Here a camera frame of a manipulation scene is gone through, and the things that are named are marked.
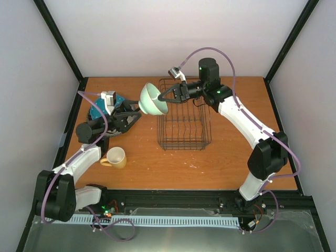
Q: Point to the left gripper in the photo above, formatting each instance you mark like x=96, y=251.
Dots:
x=120, y=121

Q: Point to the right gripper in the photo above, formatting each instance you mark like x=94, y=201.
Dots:
x=177, y=91

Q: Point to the light green bowl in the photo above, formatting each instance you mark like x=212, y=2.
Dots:
x=149, y=102

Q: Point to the yellow mug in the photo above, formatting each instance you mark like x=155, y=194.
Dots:
x=115, y=157

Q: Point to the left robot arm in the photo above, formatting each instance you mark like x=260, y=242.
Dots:
x=71, y=162

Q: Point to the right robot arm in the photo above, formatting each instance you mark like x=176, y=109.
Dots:
x=269, y=153

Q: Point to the grey speckled plate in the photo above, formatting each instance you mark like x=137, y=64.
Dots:
x=95, y=120

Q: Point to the small electronics board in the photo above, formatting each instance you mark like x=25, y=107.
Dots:
x=110, y=209

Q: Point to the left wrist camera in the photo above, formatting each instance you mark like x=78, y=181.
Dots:
x=109, y=98

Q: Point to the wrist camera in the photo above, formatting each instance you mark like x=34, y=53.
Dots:
x=109, y=98
x=176, y=74

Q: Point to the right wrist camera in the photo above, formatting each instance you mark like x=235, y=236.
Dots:
x=176, y=74

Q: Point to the black wire dish rack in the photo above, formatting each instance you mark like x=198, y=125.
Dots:
x=187, y=126

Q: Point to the light blue cable duct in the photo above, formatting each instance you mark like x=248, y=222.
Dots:
x=173, y=221

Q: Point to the black aluminium frame rail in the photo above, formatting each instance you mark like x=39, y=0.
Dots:
x=222, y=202

